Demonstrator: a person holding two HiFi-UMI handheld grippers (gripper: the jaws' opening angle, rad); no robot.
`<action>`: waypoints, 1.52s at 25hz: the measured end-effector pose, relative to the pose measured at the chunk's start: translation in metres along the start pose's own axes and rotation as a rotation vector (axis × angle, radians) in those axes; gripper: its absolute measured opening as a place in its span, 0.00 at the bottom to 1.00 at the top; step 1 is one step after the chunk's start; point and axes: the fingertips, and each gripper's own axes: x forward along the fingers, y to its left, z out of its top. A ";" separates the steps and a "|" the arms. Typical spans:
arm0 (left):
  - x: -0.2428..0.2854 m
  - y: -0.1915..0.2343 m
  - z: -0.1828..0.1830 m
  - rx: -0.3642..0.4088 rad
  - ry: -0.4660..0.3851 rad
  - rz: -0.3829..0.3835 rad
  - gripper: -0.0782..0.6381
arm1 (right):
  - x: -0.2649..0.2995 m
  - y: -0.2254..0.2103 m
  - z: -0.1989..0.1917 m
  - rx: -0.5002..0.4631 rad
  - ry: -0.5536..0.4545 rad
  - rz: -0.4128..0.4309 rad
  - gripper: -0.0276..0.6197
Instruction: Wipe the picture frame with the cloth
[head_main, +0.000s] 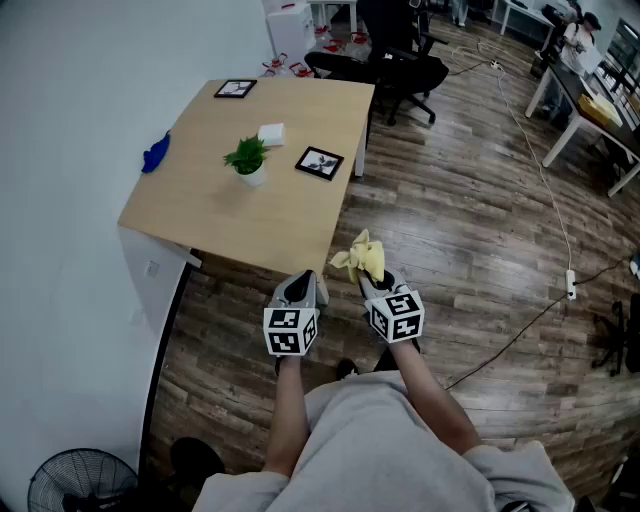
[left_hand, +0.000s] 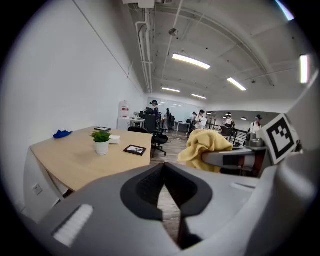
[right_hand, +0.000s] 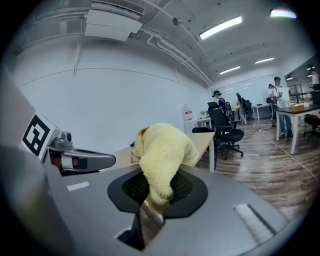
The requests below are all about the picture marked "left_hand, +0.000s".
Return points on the white wall socket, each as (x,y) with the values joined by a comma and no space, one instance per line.
(37,189)

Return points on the long ceiling light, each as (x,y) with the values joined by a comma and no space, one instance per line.
(285,10)
(171,89)
(191,61)
(236,83)
(199,96)
(304,68)

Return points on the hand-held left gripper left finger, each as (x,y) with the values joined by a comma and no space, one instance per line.
(107,220)

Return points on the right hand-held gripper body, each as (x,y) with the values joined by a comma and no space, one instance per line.
(287,195)

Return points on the grey metal pot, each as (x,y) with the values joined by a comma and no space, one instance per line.
(255,142)

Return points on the light wooden desk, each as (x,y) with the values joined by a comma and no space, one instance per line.
(75,160)

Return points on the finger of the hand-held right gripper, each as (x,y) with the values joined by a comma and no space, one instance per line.
(215,158)

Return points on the white tissue box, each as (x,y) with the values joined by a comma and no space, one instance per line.
(115,139)

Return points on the black office chair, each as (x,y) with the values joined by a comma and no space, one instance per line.
(137,129)
(151,125)

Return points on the blue crumpled cloth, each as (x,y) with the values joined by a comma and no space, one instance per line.
(61,134)

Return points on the black metal railing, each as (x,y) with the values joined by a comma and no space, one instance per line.
(240,136)

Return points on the white background table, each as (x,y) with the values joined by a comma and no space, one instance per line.
(137,121)
(182,123)

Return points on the white water dispenser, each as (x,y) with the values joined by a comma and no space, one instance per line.
(123,112)

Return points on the white ceiling pipes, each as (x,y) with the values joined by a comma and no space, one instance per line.
(147,55)

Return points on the round ceiling fixture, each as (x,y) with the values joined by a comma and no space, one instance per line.
(173,32)

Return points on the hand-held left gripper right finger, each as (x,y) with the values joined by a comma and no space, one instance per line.
(212,197)

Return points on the black picture frame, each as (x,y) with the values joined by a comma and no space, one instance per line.
(135,150)
(103,129)

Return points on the yellow cloth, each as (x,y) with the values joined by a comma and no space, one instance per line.
(200,140)

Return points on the green plant in white pot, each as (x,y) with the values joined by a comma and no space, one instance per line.
(101,146)

